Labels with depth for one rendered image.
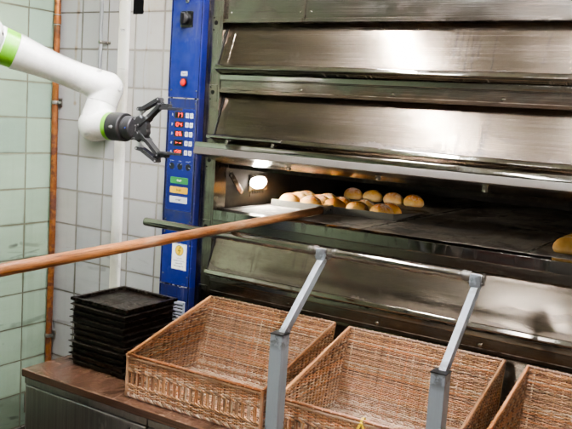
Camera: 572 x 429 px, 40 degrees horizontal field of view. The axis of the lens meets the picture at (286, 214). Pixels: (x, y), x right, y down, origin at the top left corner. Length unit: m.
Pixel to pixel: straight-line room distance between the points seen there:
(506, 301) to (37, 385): 1.67
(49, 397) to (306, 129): 1.33
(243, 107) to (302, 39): 0.35
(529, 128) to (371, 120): 0.53
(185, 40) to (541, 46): 1.34
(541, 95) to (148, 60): 1.57
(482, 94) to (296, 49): 0.70
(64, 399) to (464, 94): 1.72
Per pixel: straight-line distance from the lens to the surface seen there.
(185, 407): 2.63
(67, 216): 3.61
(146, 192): 3.27
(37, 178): 3.61
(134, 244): 2.14
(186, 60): 3.10
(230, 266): 3.02
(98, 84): 2.65
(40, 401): 3.05
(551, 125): 2.51
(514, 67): 2.51
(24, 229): 3.60
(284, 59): 2.86
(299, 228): 2.84
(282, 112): 2.88
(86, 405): 2.89
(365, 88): 2.71
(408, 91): 2.64
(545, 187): 2.34
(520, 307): 2.56
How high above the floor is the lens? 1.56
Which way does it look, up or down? 7 degrees down
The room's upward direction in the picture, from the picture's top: 4 degrees clockwise
